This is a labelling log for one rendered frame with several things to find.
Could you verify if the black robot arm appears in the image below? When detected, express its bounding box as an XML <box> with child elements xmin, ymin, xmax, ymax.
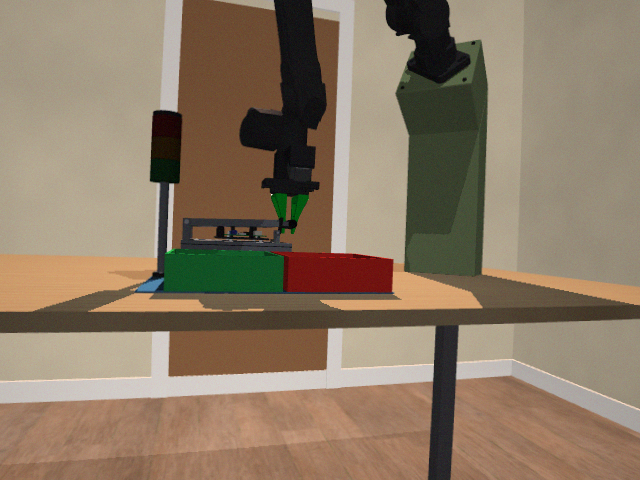
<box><xmin>240</xmin><ymin>0</ymin><xmax>471</xmax><ymax>182</ymax></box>

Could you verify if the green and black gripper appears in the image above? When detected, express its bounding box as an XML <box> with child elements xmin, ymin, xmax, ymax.
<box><xmin>261</xmin><ymin>178</ymin><xmax>320</xmax><ymax>222</ymax></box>

